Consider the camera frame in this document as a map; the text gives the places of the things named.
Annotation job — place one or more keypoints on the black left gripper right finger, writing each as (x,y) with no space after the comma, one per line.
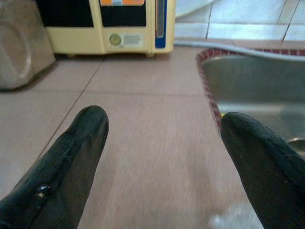
(269,171)

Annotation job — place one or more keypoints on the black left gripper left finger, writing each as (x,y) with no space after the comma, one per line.
(59,171)

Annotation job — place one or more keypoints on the stainless steel sink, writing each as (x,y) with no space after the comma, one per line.
(257,78)

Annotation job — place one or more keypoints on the jar of brown powder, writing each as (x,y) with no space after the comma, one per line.
(23,47)

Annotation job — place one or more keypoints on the cream water ioniser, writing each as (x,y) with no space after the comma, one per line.
(78,40)

